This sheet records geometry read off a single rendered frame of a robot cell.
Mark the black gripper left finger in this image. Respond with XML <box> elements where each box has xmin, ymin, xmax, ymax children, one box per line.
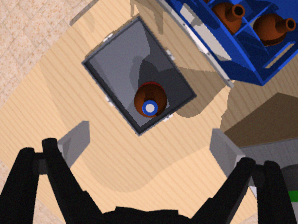
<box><xmin>0</xmin><ymin>120</ymin><xmax>113</xmax><ymax>224</ymax></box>

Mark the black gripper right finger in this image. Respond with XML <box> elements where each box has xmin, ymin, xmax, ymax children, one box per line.
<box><xmin>186</xmin><ymin>128</ymin><xmax>297</xmax><ymax>224</ymax></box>

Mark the blue plastic bottle crate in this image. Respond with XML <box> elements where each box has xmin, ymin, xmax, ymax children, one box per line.
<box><xmin>165</xmin><ymin>0</ymin><xmax>298</xmax><ymax>86</ymax></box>

